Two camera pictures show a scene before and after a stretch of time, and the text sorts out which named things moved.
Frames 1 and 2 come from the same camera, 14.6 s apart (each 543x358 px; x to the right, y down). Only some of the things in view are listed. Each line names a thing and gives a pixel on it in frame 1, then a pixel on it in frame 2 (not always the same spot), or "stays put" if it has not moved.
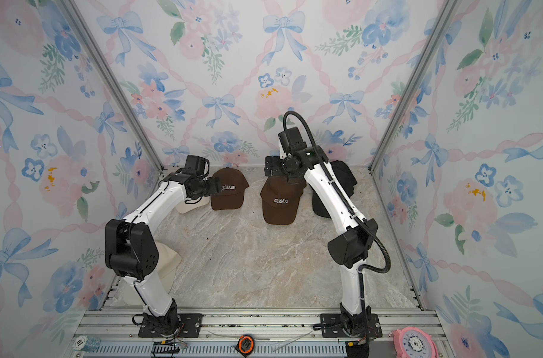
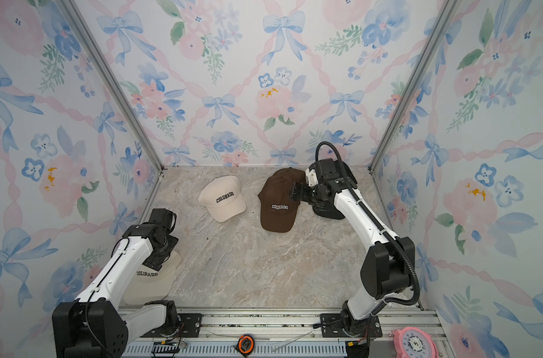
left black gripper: (215, 185) -> (159, 260)
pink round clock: (414, 342) stays put
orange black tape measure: (245, 344) stays put
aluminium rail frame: (248, 332) stays put
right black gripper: (276, 170) -> (305, 192)
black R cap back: (346, 179) stays put
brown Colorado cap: (233, 184) -> (277, 210)
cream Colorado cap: (168, 260) stays put
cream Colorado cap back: (189, 203) -> (224, 198)
